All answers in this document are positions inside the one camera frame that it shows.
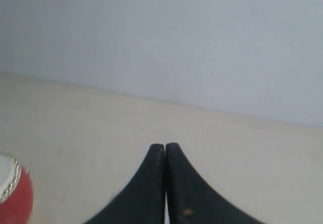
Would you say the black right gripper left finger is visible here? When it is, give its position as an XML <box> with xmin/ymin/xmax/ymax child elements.
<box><xmin>87</xmin><ymin>144</ymin><xmax>166</xmax><ymax>224</ymax></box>

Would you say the small red drum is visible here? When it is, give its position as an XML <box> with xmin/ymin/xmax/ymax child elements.
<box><xmin>1</xmin><ymin>152</ymin><xmax>33</xmax><ymax>224</ymax></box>

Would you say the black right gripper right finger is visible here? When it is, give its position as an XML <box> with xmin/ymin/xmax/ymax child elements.
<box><xmin>165</xmin><ymin>143</ymin><xmax>261</xmax><ymax>224</ymax></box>

